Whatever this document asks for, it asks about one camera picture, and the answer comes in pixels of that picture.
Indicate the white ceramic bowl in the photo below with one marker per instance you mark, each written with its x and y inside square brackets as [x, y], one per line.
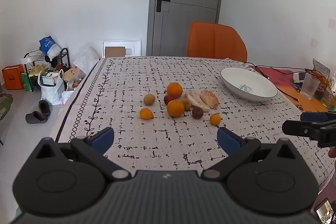
[246, 79]

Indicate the black shoe rack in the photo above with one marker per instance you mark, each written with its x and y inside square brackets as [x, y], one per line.
[65, 56]

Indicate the clear drinking glass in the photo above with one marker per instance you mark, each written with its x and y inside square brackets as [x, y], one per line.
[309, 86]

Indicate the clear plastic bottle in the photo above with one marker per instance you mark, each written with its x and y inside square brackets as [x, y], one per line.
[328, 94]

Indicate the dark slipper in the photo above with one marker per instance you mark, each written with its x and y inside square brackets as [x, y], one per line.
[44, 107]
[36, 117]

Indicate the orange shopping bag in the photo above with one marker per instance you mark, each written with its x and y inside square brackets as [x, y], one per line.
[12, 77]

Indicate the orange chair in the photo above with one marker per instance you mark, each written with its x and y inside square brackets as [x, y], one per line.
[215, 41]

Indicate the clear plastic bag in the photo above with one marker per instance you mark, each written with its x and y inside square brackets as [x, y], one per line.
[86, 60]

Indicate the large orange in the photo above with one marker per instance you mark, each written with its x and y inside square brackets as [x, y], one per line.
[174, 90]
[175, 108]

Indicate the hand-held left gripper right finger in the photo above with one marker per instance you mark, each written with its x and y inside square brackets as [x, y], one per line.
[228, 141]

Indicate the person's right hand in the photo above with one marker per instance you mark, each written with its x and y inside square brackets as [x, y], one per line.
[332, 153]

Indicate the green rug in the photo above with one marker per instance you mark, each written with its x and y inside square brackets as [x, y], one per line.
[5, 106]

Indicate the brown cardboard piece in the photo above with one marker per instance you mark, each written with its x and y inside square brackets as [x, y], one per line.
[115, 52]

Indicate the white plastic bag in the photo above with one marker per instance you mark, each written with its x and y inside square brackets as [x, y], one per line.
[51, 94]

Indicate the brown paper bag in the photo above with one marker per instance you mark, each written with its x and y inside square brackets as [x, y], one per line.
[74, 77]

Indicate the brownish round fruit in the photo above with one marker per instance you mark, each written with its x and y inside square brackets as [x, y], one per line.
[187, 104]

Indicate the white foam packaging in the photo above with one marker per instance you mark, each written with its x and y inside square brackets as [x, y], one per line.
[132, 45]

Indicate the dark brown round fruit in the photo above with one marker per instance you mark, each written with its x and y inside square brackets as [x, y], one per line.
[197, 112]

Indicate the white wall socket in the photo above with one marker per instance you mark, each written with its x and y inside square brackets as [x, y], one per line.
[332, 24]
[314, 42]

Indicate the grey door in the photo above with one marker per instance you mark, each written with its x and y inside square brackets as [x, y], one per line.
[189, 8]

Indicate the pale peeled citrus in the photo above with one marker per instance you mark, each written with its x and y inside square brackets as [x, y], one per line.
[194, 99]

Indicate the orange peeled citrus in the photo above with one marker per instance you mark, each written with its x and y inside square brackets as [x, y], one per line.
[210, 98]

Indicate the beige slippers pair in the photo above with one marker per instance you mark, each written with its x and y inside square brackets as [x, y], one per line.
[36, 70]

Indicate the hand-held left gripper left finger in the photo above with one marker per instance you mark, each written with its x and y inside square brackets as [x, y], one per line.
[103, 140]

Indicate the blue and white bag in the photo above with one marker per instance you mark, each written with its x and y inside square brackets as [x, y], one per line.
[50, 47]

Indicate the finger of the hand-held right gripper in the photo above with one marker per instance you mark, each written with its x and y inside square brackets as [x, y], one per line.
[296, 128]
[313, 117]

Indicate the small orange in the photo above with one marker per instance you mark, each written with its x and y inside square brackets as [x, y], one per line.
[146, 113]
[215, 119]

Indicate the green-brown round fruit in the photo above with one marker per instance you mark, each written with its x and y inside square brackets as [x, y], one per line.
[149, 99]

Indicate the small red fruit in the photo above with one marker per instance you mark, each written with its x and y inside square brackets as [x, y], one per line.
[168, 100]

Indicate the smartphone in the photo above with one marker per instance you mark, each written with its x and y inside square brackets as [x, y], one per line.
[325, 212]

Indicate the white charger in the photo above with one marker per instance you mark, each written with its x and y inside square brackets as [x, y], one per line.
[298, 77]

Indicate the printed paper packet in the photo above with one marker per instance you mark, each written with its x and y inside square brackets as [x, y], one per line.
[321, 67]

